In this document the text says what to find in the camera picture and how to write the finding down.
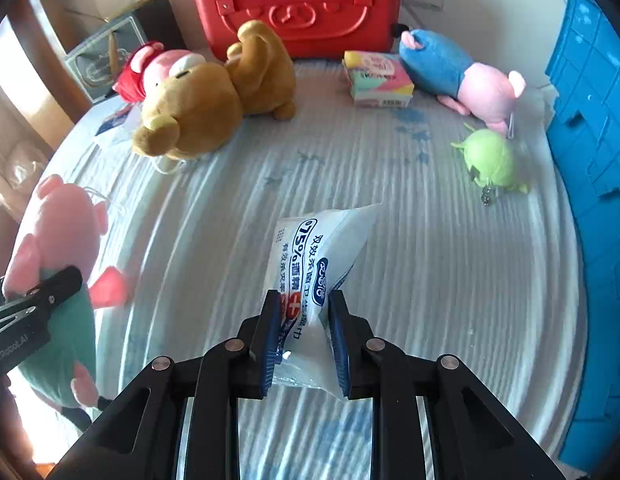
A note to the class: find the wooden headboard frame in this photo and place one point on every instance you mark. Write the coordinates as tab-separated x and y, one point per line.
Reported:
39	101

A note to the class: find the red bear suitcase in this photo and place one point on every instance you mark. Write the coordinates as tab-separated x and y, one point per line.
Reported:
309	28

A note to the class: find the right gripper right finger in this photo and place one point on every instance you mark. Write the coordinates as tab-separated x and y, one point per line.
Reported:
429	417

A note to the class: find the striped bed sheet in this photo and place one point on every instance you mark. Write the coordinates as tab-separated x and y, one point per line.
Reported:
376	201

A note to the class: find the blue body pig plush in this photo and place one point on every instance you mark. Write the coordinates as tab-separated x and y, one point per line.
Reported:
439	66

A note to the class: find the brown teddy bear plush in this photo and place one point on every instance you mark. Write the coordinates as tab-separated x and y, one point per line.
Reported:
198	107

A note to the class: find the colourful tissue box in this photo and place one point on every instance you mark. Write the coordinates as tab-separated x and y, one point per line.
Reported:
377	79

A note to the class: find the red dress pig plush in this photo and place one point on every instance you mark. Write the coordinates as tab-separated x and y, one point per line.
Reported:
148	66

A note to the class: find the white alcohol wipes pack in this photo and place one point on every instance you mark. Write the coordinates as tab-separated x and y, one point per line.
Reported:
310	257

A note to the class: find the black gift box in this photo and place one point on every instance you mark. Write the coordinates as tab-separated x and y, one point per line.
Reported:
96	63

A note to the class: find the small blue white card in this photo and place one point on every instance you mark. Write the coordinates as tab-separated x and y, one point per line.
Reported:
118	127

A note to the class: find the green round plush keychain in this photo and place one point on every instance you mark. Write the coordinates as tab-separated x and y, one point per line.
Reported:
491	164

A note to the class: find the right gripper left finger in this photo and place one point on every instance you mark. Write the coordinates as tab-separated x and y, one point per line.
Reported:
181	416

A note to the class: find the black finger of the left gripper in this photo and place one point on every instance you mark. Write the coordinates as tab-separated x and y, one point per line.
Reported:
37	306

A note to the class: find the teal body pig plush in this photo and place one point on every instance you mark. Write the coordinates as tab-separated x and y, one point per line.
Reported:
55	252

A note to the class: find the blue plastic crate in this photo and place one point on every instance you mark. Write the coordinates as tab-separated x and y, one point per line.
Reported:
584	138

